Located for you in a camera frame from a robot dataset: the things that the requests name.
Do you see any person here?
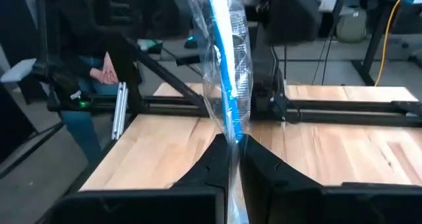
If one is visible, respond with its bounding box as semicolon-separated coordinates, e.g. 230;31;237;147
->
41;0;144;172

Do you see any black office desk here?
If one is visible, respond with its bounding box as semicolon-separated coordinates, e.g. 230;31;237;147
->
350;0;422;86

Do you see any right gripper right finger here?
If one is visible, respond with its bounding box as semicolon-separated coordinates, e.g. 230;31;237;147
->
239;134;422;224

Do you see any silver metal bracket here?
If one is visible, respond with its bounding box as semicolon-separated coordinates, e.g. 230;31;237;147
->
111;82;129;141

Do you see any yellow extension cord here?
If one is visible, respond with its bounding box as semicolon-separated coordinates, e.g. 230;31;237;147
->
373;0;415;87

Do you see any black computer mouse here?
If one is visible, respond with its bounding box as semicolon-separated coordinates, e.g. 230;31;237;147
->
183;35;199;50

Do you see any black aluminium table frame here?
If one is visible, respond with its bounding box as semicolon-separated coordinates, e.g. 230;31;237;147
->
78;41;422;128

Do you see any blue white toothbrush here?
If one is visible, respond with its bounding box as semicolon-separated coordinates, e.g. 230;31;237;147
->
182;0;255;224

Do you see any grey green backpack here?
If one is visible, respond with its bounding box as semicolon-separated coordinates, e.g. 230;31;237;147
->
336;5;368;44

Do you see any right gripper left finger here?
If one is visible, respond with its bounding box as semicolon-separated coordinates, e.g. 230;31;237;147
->
36;134;230;224

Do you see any grey chair armrest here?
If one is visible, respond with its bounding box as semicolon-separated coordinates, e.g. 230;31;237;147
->
0;57;38;84

